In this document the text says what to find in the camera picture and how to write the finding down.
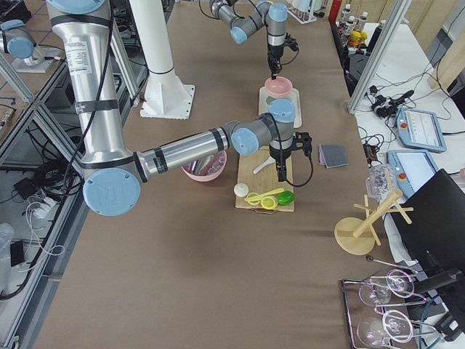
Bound lower lemon slice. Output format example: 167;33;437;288
245;192;261;206

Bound far wine glass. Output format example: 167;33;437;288
358;269;426;308

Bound clear glass cup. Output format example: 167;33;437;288
365;164;399;201

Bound near wine glass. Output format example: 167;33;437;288
356;310;435;348

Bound black glass rack frame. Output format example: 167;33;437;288
341;267;444;348

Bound lemon slice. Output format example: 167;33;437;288
245;192;261;206
260;196;278;210

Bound green lime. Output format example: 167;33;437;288
278;190;294;206

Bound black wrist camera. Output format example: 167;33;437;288
283;33;299;52
292;132;312;159

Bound black monitor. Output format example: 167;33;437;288
398;169;465;277

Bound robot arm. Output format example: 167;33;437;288
47;1;295;217
208;1;298;80

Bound teach pendant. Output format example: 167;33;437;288
387;149;439;198
396;108;447;153

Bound clear ice cubes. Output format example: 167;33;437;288
200;152;226;176

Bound white ceramic spoon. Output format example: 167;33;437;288
252;156;275;175

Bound upper teach pendant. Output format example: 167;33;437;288
396;108;447;153

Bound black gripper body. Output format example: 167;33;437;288
267;53;281;72
271;148;289;174

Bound bamboo cutting board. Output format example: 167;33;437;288
235;146;295;212

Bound lower teach pendant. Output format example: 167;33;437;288
387;149;439;198

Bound large pink bowl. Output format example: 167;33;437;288
181;151;227;182

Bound wine glass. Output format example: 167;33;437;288
358;269;426;308
356;310;435;348

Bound aluminium frame post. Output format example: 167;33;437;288
347;0;411;114

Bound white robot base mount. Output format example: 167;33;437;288
130;0;195;120

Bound top green bowl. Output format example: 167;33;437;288
265;96;275;106

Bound small pink bowl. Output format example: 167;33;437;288
264;76;293;99

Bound metal ice scoop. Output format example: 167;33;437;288
188;155;214;175

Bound wooden cup tree stand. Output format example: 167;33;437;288
334;189;414;255

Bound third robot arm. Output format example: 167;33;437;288
1;19;60;73

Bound yellow plastic knife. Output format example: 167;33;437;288
256;188;285;200

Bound white steamed bun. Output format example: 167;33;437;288
233;182;249;197

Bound upper lemon slice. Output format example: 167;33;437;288
260;196;278;210

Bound cream rabbit serving tray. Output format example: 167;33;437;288
258;87;302;129

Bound purple cloth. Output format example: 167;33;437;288
318;151;326;166

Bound grey folded cloth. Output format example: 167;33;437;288
318;145;349;168

